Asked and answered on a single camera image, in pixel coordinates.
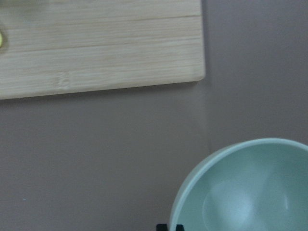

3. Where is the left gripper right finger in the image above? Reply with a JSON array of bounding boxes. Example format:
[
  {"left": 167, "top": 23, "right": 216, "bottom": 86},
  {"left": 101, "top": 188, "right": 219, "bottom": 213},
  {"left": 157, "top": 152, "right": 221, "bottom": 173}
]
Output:
[{"left": 175, "top": 224, "right": 184, "bottom": 231}]

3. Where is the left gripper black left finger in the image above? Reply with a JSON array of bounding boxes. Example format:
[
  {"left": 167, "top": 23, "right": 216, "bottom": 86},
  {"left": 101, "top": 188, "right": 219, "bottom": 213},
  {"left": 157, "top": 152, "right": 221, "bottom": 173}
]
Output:
[{"left": 156, "top": 224, "right": 169, "bottom": 231}]

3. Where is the green bowl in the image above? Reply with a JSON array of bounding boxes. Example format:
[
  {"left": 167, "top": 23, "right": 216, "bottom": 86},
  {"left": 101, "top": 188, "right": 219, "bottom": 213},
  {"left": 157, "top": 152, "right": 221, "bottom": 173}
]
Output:
[{"left": 168, "top": 138, "right": 308, "bottom": 231}]

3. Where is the wooden cutting board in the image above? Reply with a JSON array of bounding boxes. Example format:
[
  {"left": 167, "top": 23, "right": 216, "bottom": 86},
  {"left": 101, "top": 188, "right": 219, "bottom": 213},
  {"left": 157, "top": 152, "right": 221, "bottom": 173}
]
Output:
[{"left": 0, "top": 0, "right": 205, "bottom": 99}]

